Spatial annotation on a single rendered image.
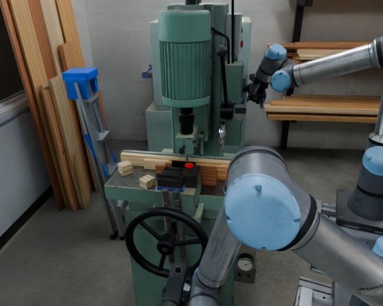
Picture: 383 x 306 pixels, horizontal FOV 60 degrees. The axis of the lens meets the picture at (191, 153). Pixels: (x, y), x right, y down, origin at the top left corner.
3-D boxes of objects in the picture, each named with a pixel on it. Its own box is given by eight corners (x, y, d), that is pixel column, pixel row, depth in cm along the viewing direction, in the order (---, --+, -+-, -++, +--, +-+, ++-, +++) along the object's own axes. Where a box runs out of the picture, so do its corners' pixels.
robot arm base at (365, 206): (389, 201, 128) (396, 180, 124) (394, 224, 115) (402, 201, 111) (346, 193, 133) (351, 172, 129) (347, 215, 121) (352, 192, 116)
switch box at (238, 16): (224, 55, 139) (225, 14, 132) (227, 51, 147) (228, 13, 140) (239, 55, 138) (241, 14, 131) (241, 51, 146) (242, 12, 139)
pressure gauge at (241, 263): (236, 274, 123) (237, 257, 120) (236, 266, 127) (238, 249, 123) (253, 276, 122) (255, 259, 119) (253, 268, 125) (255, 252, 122)
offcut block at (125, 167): (123, 176, 132) (121, 166, 130) (118, 172, 135) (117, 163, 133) (133, 172, 135) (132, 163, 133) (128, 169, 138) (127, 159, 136)
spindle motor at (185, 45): (156, 107, 116) (150, 11, 103) (169, 94, 132) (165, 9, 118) (205, 110, 113) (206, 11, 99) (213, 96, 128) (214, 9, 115)
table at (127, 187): (93, 213, 120) (91, 199, 117) (124, 172, 147) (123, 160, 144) (264, 232, 109) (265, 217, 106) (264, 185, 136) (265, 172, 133)
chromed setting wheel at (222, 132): (216, 153, 137) (217, 125, 131) (220, 141, 147) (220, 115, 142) (224, 153, 136) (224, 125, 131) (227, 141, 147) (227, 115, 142)
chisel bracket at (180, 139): (175, 157, 128) (174, 137, 124) (183, 142, 140) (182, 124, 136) (194, 159, 126) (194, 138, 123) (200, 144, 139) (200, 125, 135)
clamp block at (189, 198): (154, 213, 115) (152, 190, 111) (164, 192, 127) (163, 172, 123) (196, 217, 112) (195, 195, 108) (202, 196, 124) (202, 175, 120)
